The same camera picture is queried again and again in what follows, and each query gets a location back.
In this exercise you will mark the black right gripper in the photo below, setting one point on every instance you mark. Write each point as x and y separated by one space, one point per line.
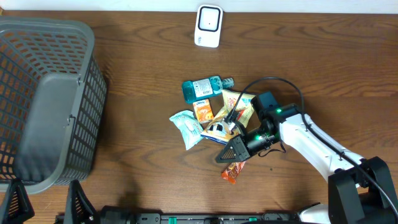
240 149

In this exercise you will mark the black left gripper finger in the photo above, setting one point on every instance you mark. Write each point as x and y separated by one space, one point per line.
16 207
77 205

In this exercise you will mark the red chocolate bar wrapper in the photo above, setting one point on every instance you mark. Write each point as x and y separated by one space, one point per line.
232 171

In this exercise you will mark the light blue tissue pack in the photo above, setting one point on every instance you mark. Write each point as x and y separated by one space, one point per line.
189 127

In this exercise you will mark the small orange snack pack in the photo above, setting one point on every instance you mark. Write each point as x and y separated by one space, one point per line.
203 111

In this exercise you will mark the blue mouthwash bottle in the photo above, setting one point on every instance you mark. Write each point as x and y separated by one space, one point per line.
206 88

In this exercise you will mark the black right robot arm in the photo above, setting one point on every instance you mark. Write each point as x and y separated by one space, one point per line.
359 190

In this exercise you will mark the white barcode scanner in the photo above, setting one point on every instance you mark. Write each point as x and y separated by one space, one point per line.
208 26

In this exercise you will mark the grey plastic shopping basket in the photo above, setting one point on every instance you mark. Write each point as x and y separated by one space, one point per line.
52 100

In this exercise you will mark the black mounting rail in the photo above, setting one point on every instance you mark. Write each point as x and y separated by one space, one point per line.
123 216

